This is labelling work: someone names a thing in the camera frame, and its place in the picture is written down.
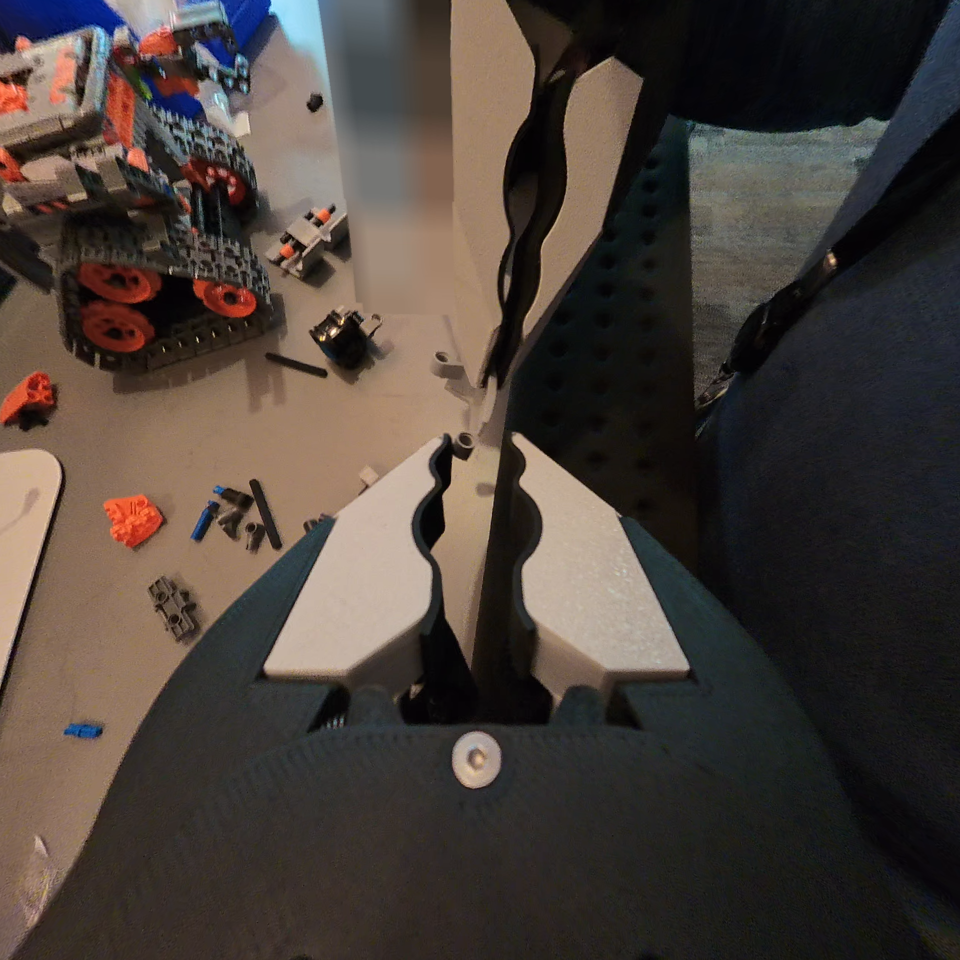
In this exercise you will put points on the grey orange tracked toy robot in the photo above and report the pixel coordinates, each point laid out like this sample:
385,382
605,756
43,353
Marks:
135,225

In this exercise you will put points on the grey bracket with orange bush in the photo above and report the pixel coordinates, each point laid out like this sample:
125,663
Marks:
307,238

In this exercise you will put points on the grey H-shaped connector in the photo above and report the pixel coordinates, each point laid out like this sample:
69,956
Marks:
174,607

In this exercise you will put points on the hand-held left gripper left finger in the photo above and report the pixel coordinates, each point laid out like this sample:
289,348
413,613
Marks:
352,600

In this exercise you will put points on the small orange fin piece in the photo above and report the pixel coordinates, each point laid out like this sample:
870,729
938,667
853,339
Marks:
30,396

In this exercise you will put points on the blue plastic bin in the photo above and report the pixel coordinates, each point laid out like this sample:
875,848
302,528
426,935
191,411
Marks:
60,11

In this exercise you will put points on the blue long pin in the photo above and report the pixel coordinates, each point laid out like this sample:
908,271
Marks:
202,521
82,729

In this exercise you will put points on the white book stand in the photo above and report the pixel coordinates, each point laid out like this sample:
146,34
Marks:
22,540

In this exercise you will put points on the person's right forearm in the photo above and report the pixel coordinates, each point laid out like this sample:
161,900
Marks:
787,60

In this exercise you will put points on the black belt pouch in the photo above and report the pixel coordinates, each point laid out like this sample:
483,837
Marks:
772,322

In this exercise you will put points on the long black axle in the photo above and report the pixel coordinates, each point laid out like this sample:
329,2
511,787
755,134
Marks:
265,514
296,365

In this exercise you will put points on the small grey pin connector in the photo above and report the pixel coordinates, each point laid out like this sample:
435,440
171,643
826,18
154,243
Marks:
253,537

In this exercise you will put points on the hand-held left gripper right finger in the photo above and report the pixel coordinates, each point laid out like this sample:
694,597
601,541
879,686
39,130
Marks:
600,600

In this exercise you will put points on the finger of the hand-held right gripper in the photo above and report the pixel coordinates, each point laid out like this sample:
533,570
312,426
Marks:
600,150
480,112

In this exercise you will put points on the person's clothed body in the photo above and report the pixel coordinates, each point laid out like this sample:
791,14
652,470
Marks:
847,600

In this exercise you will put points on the clear plastic scrap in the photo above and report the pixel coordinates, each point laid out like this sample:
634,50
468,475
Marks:
34,877

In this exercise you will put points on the orange wedge brick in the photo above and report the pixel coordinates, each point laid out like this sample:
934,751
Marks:
133,519

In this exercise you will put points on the white curved panel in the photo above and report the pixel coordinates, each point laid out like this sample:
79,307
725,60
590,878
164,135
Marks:
448,367

